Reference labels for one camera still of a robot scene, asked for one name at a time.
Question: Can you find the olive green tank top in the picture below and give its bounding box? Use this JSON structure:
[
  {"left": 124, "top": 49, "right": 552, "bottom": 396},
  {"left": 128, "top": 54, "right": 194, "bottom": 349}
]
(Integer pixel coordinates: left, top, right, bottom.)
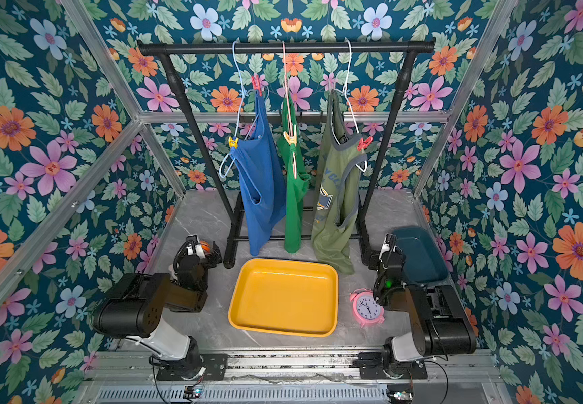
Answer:
[{"left": 311, "top": 90, "right": 367, "bottom": 276}]

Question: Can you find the red clothespin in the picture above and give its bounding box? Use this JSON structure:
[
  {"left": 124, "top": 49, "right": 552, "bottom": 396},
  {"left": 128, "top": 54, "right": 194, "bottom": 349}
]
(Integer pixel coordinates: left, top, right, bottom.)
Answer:
[{"left": 357, "top": 136, "right": 373, "bottom": 152}]

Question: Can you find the white wire hanger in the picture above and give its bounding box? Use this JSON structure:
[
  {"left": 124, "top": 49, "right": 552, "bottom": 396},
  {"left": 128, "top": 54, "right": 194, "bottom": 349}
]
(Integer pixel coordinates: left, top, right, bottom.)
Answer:
[{"left": 340, "top": 39, "right": 369, "bottom": 173}]

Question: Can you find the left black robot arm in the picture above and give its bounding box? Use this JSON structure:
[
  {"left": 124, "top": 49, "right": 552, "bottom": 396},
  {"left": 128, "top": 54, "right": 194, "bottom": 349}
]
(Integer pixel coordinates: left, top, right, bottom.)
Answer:
[{"left": 93, "top": 235, "right": 226, "bottom": 382}]

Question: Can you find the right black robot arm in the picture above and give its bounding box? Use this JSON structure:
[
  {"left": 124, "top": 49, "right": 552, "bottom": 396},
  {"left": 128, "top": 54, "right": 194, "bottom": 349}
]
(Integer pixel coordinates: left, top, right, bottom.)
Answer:
[{"left": 372, "top": 227, "right": 478, "bottom": 379}]

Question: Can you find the blue tank top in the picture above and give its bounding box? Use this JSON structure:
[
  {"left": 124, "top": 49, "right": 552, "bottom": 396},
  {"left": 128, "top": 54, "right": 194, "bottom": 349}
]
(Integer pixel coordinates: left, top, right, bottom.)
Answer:
[{"left": 230, "top": 94, "right": 286, "bottom": 256}]

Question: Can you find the beige clothespin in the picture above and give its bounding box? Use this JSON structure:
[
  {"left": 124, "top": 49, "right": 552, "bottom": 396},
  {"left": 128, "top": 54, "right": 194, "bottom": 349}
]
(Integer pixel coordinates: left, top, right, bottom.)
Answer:
[{"left": 283, "top": 131, "right": 297, "bottom": 146}]

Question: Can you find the yellow plastic tray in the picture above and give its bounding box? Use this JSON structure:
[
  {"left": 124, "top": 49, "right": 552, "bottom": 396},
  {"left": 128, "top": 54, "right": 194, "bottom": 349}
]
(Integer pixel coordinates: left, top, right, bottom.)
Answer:
[{"left": 227, "top": 259, "right": 338, "bottom": 338}]

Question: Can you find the plush doll toy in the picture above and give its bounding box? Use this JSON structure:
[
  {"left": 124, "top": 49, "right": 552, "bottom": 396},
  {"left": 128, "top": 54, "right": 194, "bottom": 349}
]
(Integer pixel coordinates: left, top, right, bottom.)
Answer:
[{"left": 200, "top": 241, "right": 212, "bottom": 255}]

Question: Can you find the pink clothespin on blue top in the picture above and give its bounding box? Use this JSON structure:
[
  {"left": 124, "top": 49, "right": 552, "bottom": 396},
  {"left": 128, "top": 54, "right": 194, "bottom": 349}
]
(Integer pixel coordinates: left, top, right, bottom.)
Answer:
[{"left": 251, "top": 74, "right": 264, "bottom": 96}]

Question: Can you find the pink alarm clock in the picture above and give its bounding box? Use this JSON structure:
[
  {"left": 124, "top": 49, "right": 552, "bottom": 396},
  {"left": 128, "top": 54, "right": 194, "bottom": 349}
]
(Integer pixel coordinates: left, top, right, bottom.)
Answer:
[{"left": 350, "top": 289, "right": 385, "bottom": 328}]

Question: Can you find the dark teal plastic bin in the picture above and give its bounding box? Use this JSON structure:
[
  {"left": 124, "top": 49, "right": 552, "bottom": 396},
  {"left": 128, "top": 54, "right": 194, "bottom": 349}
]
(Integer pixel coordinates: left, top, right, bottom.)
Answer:
[{"left": 392, "top": 226, "right": 449, "bottom": 284}]

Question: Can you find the black clothes rack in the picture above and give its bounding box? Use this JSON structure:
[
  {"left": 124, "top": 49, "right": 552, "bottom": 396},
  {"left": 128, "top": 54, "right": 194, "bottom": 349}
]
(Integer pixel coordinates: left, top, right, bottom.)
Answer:
[{"left": 137, "top": 40, "right": 435, "bottom": 269}]

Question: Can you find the light blue wire hanger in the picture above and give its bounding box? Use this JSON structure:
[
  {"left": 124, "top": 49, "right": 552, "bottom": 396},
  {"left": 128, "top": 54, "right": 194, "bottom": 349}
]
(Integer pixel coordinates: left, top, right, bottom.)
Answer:
[{"left": 218, "top": 41, "right": 261, "bottom": 178}]

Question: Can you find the pink wire hanger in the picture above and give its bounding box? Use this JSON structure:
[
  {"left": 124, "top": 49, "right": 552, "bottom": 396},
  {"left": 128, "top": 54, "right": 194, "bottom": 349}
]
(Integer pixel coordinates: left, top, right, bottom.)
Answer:
[{"left": 282, "top": 43, "right": 297, "bottom": 178}]

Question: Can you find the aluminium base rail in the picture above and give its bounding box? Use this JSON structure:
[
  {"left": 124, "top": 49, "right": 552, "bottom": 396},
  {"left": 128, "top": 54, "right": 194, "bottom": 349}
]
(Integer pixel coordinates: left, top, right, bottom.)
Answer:
[{"left": 85, "top": 347, "right": 503, "bottom": 385}]

